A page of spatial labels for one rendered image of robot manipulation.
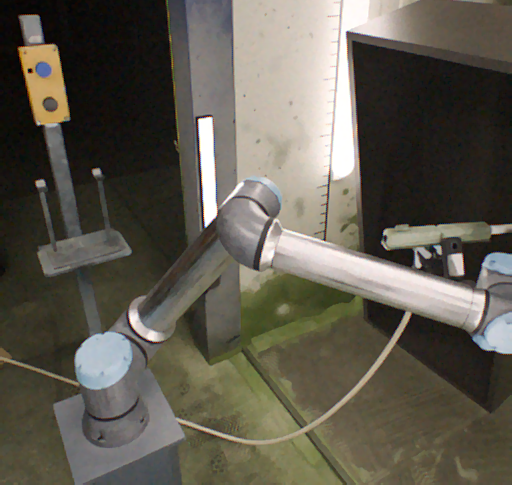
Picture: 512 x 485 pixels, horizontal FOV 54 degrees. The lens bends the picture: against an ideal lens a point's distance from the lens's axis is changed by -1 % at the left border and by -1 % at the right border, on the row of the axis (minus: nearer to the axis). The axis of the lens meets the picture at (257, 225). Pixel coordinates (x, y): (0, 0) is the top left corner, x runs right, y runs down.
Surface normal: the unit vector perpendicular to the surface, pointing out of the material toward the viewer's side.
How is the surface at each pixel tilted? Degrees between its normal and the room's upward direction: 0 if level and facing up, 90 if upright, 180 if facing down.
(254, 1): 90
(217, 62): 90
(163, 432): 0
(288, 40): 90
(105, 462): 0
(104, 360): 5
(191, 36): 90
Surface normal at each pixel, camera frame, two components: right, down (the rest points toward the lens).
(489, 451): 0.00, -0.87
